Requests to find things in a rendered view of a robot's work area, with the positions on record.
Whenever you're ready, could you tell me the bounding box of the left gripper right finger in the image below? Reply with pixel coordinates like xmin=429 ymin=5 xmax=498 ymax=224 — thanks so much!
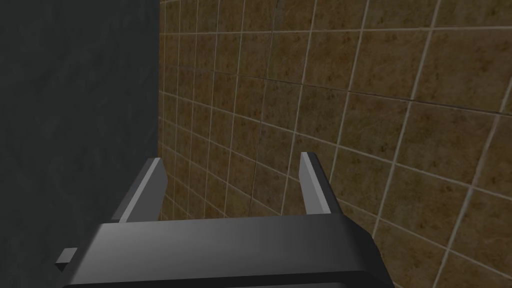
xmin=298 ymin=151 xmax=344 ymax=216

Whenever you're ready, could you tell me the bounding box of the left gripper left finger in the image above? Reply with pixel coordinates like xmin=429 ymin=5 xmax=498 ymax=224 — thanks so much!
xmin=110 ymin=157 xmax=169 ymax=224

